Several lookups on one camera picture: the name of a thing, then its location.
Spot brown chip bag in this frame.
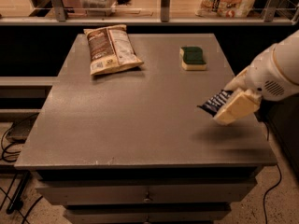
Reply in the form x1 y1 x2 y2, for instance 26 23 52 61
84 24 143 76

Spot clear plastic container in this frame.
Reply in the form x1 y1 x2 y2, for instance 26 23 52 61
80 0 116 17

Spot grey cabinet with drawers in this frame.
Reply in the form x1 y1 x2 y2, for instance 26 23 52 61
16 35 276 224

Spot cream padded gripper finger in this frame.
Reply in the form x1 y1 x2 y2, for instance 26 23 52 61
213 88 262 125
224 68 248 91

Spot blue rxbar blueberry wrapper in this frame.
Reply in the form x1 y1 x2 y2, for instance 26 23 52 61
199 90 233 117

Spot black cables on left floor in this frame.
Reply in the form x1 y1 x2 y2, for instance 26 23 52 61
0 112 43 224

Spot black power cable right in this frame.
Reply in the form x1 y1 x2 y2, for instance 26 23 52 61
262 121 283 224

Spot colourful snack bag on shelf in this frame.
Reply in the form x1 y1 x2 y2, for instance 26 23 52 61
195 0 255 18

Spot metal shelf rail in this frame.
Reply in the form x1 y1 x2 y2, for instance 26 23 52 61
0 0 299 26

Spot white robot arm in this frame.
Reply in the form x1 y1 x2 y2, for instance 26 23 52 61
213 31 299 125

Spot grey power adapter box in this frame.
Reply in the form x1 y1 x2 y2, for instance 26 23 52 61
6 119 35 143

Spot green and yellow sponge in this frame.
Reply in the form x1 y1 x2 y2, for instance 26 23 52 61
180 47 206 71

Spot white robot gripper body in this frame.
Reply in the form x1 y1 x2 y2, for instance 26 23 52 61
246 44 299 101

